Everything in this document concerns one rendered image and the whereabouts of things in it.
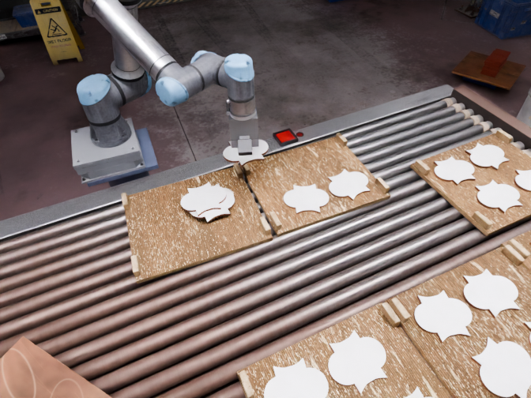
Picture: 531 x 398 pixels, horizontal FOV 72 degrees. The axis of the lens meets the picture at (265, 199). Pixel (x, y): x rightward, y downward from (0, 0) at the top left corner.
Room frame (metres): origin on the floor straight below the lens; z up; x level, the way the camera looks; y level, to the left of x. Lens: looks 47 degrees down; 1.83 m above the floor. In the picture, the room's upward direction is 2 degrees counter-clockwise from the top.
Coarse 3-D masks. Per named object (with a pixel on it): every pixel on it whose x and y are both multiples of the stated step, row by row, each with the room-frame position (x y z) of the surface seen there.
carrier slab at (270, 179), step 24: (312, 144) 1.11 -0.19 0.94; (336, 144) 1.11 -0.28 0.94; (264, 168) 0.98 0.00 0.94; (288, 168) 0.98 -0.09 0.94; (312, 168) 0.97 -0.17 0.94; (336, 168) 0.97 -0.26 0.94; (360, 168) 0.96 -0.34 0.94; (264, 192) 0.86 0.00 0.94; (288, 216) 0.75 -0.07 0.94; (312, 216) 0.75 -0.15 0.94; (336, 216) 0.76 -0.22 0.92
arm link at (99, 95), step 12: (84, 84) 1.18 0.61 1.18; (96, 84) 1.17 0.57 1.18; (108, 84) 1.18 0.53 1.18; (84, 96) 1.13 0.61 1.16; (96, 96) 1.13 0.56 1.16; (108, 96) 1.16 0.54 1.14; (120, 96) 1.19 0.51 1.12; (84, 108) 1.14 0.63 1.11; (96, 108) 1.13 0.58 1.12; (108, 108) 1.15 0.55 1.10; (96, 120) 1.13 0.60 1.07; (108, 120) 1.14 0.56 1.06
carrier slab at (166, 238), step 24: (144, 192) 0.89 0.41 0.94; (168, 192) 0.88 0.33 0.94; (240, 192) 0.87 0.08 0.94; (144, 216) 0.78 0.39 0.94; (168, 216) 0.77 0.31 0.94; (192, 216) 0.77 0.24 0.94; (240, 216) 0.76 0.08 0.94; (144, 240) 0.68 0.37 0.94; (168, 240) 0.68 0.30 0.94; (192, 240) 0.67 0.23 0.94; (216, 240) 0.67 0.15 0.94; (240, 240) 0.67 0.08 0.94; (264, 240) 0.66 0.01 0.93; (144, 264) 0.60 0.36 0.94; (168, 264) 0.59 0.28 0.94; (192, 264) 0.59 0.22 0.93
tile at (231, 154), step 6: (264, 144) 0.95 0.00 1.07; (228, 150) 0.92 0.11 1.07; (234, 150) 0.92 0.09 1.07; (252, 150) 0.92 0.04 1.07; (258, 150) 0.92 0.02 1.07; (264, 150) 0.92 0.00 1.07; (228, 156) 0.89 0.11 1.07; (234, 156) 0.89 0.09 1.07; (240, 156) 0.89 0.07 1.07; (246, 156) 0.89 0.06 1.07; (252, 156) 0.89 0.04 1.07; (258, 156) 0.89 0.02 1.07; (234, 162) 0.87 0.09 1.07; (240, 162) 0.86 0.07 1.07; (246, 162) 0.86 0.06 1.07
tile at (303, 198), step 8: (288, 192) 0.85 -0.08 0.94; (296, 192) 0.85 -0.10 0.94; (304, 192) 0.85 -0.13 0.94; (312, 192) 0.85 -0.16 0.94; (320, 192) 0.85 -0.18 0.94; (288, 200) 0.82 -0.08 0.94; (296, 200) 0.82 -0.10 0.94; (304, 200) 0.81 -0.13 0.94; (312, 200) 0.81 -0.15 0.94; (320, 200) 0.81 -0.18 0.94; (328, 200) 0.81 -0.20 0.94; (296, 208) 0.78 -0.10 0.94; (304, 208) 0.78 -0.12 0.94; (312, 208) 0.78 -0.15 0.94
